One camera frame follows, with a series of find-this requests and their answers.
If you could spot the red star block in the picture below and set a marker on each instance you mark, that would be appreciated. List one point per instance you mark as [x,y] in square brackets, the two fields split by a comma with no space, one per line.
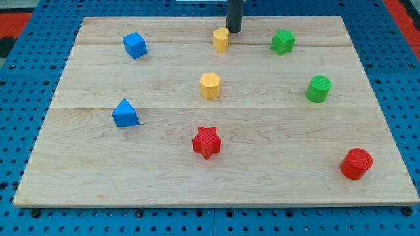
[207,141]

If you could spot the yellow hexagon block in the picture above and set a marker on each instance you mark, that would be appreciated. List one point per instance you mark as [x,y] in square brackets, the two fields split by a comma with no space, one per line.
[210,85]

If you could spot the light wooden board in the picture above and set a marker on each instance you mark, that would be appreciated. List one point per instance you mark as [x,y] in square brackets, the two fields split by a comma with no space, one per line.
[278,148]

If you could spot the blue triangle block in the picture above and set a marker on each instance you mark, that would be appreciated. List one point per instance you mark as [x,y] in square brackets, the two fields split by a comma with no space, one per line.
[125,114]

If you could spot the blue cube block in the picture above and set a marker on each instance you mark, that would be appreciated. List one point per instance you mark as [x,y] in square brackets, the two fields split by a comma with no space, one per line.
[135,45]

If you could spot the green star block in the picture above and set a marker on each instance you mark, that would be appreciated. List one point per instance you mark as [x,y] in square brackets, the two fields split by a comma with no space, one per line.
[283,41]

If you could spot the green cylinder block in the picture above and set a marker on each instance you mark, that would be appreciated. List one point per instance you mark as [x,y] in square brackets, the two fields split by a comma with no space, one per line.
[318,89]

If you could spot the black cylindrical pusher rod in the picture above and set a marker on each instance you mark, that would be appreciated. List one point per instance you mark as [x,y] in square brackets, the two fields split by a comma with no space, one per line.
[234,14]

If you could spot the red cylinder block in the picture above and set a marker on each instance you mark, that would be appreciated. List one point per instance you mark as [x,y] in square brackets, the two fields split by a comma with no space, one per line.
[356,163]

